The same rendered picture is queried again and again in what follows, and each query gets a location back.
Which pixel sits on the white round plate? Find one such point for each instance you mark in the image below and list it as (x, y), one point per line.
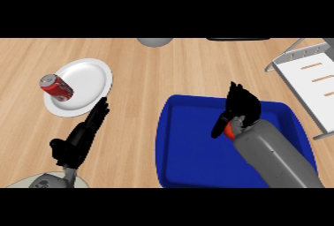
(82, 85)

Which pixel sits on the blue plastic tray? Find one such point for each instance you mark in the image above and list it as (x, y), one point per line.
(190, 147)

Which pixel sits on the grey round object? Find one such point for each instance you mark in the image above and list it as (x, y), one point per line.
(153, 41)

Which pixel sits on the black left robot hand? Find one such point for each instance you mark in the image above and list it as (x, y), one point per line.
(79, 137)

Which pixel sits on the red soda can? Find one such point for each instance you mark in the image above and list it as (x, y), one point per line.
(56, 87)

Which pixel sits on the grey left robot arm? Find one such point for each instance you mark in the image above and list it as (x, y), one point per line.
(51, 179)

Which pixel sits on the red tomato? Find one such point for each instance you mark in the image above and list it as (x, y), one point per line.
(227, 131)

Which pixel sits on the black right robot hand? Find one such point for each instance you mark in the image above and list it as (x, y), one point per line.
(240, 103)

